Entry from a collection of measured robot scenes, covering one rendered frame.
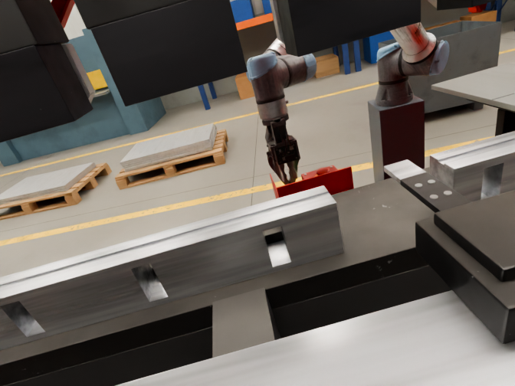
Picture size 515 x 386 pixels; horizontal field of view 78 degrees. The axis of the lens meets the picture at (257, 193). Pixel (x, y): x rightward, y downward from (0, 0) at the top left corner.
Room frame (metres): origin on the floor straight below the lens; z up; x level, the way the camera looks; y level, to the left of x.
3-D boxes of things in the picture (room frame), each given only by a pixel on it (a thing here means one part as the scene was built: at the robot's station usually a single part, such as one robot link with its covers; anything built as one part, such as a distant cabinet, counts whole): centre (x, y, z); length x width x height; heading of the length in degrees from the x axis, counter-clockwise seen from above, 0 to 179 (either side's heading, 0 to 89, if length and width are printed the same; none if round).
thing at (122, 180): (3.64, 0.80, 0.07); 1.20 x 0.82 x 0.14; 84
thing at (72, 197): (3.74, 2.40, 0.07); 1.20 x 0.82 x 0.14; 79
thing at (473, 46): (3.00, -1.93, 0.36); 0.80 x 0.60 x 0.72; 81
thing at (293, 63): (0.90, -0.18, 1.08); 0.11 x 0.11 x 0.08; 30
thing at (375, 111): (1.33, -0.68, 0.39); 0.18 x 0.18 x 0.78; 81
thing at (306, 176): (0.80, -0.15, 0.75); 0.20 x 0.16 x 0.18; 90
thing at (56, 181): (3.74, 2.40, 0.17); 1.01 x 0.64 x 0.06; 79
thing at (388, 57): (1.32, -0.68, 0.94); 0.13 x 0.12 x 0.14; 30
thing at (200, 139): (3.64, 0.80, 0.21); 1.03 x 0.64 x 0.13; 84
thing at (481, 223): (0.26, -0.20, 1.01); 0.26 x 0.12 x 0.05; 0
